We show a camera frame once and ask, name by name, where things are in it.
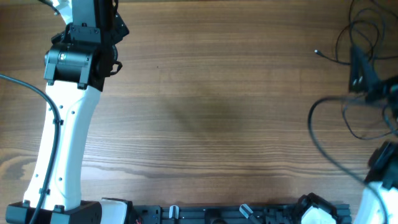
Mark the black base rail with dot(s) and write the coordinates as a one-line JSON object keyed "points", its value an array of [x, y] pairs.
{"points": [[270, 214]]}

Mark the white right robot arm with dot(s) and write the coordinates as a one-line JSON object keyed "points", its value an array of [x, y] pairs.
{"points": [[379, 201]]}

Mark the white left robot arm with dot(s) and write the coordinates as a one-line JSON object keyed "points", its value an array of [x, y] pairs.
{"points": [[82, 56]]}

